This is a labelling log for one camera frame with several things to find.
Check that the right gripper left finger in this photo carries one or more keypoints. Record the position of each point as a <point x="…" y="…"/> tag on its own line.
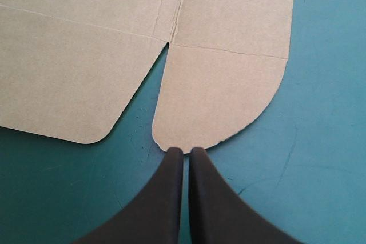
<point x="154" y="209"/>

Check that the brown cardboard box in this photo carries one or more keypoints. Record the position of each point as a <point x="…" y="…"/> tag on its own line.
<point x="85" y="55"/>

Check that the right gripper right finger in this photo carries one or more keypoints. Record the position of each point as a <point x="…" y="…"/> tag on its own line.
<point x="217" y="212"/>

